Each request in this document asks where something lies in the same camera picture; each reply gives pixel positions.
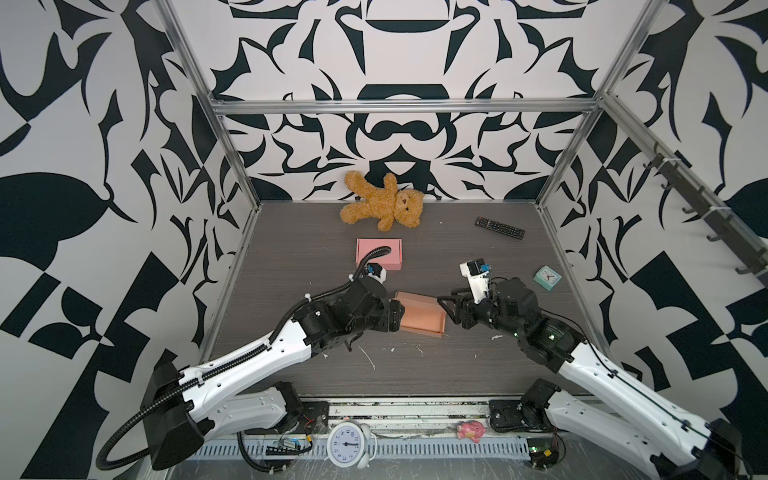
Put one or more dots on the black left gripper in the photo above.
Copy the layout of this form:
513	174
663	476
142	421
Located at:
388	314

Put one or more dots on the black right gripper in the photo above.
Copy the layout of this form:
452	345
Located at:
463	303

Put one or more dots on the peach cardboard box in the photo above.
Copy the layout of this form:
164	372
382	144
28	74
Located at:
422	315

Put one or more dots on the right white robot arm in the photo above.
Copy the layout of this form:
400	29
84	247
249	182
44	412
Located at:
645	429

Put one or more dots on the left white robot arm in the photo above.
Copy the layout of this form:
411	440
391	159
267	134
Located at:
182	409

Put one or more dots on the small teal alarm clock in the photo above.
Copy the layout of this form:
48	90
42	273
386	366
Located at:
547	278

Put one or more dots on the black remote control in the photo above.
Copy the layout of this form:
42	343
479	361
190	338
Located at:
500	228

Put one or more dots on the brown teddy bear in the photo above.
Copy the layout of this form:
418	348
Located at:
387	204

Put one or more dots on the small pink toy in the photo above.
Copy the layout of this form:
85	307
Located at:
471	430

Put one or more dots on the white round alarm clock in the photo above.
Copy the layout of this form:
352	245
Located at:
351	444

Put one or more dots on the green circuit board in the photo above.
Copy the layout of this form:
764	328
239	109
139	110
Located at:
542	456

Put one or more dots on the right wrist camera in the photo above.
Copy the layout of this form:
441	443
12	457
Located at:
477	273

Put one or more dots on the white slotted cable duct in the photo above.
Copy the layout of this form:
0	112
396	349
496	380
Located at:
509	448

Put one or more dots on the grey wall hook rail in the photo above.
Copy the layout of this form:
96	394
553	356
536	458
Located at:
702	203

